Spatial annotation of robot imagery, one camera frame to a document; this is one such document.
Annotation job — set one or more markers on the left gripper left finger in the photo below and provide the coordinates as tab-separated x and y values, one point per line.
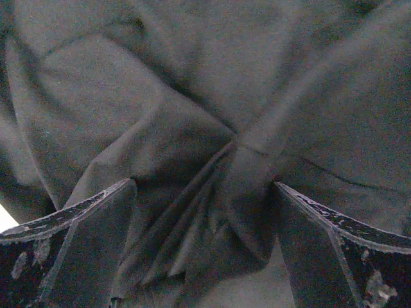
68	258

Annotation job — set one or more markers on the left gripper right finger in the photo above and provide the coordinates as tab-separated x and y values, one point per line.
336	261

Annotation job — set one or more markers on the black t shirt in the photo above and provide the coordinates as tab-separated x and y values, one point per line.
205	105

